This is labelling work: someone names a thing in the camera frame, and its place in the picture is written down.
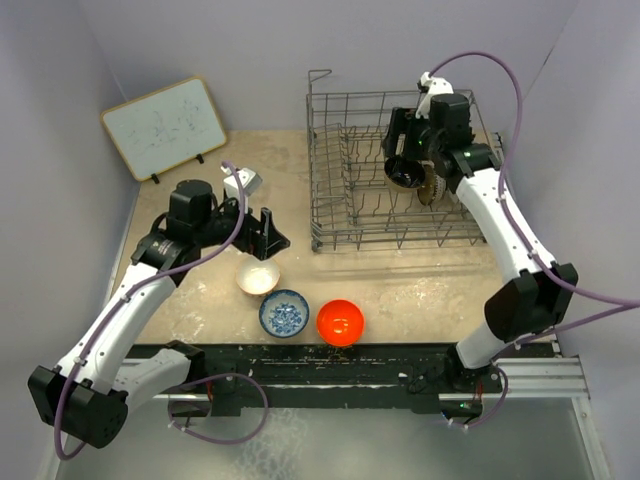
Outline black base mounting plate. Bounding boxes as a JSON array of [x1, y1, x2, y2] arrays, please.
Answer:
[[163, 343, 503, 416]]

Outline black glossy bowl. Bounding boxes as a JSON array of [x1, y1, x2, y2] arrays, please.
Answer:
[[384, 155, 426, 193]]

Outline grey wire dish rack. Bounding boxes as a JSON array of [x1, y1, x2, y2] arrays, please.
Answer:
[[306, 69, 483, 251]]

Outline brown rimmed cream bowl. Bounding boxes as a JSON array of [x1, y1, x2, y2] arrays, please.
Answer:
[[417, 165, 447, 206]]

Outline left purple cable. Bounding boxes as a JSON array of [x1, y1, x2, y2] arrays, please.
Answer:
[[53, 160, 269, 461]]

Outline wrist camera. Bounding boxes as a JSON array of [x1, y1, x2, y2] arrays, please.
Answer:
[[415, 71, 454, 119], [221, 162, 263, 200]]

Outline small whiteboard with wood frame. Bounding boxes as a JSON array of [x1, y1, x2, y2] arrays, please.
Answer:
[[100, 76, 227, 182]]

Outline beige white bowl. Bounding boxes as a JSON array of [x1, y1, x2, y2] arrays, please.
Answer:
[[235, 257, 281, 296]]

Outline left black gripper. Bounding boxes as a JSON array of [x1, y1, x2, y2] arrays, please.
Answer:
[[194, 190, 288, 259]]

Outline blue white patterned bowl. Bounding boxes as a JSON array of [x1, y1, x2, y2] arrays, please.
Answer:
[[259, 289, 310, 339]]

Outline purple cable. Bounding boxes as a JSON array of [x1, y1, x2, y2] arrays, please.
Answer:
[[53, 160, 269, 461], [429, 51, 640, 431]]

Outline orange bowl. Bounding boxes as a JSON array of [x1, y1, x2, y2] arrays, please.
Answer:
[[316, 299, 366, 348]]

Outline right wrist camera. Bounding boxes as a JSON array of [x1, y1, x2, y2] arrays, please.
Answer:
[[415, 71, 454, 119]]

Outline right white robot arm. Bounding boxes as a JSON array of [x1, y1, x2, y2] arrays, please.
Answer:
[[382, 93, 578, 391]]

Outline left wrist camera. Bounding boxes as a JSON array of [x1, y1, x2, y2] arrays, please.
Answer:
[[221, 162, 263, 200]]

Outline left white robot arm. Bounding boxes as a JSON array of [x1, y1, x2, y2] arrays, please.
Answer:
[[27, 169, 290, 460]]

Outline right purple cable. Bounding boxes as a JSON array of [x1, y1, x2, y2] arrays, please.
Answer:
[[429, 51, 640, 431]]

